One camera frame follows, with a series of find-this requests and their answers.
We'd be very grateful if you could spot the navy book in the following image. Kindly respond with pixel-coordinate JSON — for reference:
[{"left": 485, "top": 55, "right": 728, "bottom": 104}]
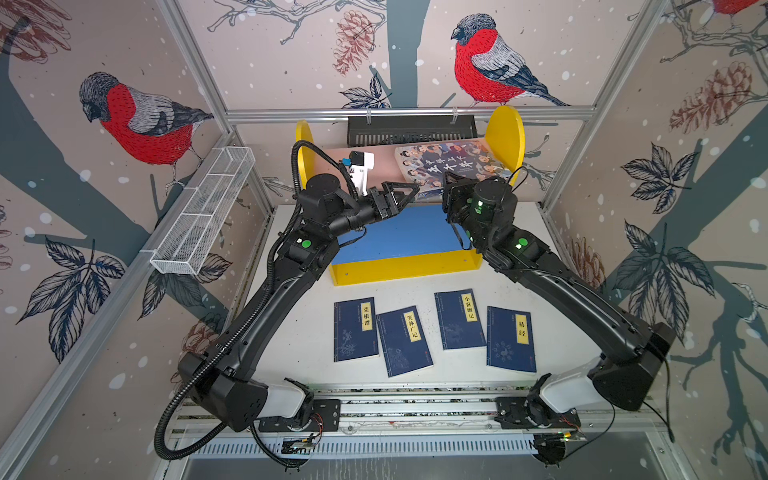
[
  {"left": 375, "top": 306, "right": 434, "bottom": 378},
  {"left": 486, "top": 306, "right": 537, "bottom": 374},
  {"left": 434, "top": 289, "right": 486, "bottom": 350},
  {"left": 334, "top": 297, "right": 379, "bottom": 362}
]

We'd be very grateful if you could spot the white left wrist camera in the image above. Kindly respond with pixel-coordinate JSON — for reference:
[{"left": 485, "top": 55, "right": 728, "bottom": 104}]
[{"left": 340, "top": 150, "right": 375, "bottom": 199}]

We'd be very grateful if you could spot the aluminium horizontal frame bar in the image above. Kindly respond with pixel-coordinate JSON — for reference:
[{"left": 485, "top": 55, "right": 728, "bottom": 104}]
[{"left": 225, "top": 106, "right": 596, "bottom": 125}]

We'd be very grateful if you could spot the aluminium rail base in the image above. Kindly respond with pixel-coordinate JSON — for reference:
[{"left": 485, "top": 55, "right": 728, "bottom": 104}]
[{"left": 195, "top": 387, "right": 668, "bottom": 465}]

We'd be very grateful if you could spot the colourful portrait cover book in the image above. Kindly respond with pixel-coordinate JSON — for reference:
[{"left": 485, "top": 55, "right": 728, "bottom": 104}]
[{"left": 395, "top": 139, "right": 511, "bottom": 203}]

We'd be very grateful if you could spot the white wire mesh basket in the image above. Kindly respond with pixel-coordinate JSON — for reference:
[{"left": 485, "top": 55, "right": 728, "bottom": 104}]
[{"left": 150, "top": 146, "right": 255, "bottom": 275}]

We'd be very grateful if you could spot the black mesh tray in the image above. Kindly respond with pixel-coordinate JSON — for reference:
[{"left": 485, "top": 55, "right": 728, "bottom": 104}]
[{"left": 347, "top": 115, "right": 478, "bottom": 147}]

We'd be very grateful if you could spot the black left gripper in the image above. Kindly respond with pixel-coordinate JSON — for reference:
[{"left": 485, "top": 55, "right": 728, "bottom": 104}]
[{"left": 325, "top": 184, "right": 417, "bottom": 241}]

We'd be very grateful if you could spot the navy book far right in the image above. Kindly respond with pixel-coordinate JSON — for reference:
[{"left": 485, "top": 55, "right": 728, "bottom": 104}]
[{"left": 486, "top": 306, "right": 537, "bottom": 374}]

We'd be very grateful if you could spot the navy book far left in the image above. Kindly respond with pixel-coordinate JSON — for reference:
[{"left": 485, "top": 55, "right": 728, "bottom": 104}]
[{"left": 334, "top": 297, "right": 379, "bottom": 362}]

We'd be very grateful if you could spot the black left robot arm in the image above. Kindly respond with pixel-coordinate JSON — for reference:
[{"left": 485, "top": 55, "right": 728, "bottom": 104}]
[{"left": 164, "top": 174, "right": 419, "bottom": 432}]

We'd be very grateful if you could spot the yellow wooden bookshelf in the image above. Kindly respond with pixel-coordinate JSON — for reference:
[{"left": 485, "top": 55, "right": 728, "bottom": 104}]
[{"left": 329, "top": 106, "right": 525, "bottom": 286}]

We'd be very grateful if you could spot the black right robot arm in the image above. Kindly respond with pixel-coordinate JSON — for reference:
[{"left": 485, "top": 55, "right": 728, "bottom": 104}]
[{"left": 442, "top": 172, "right": 675, "bottom": 413}]

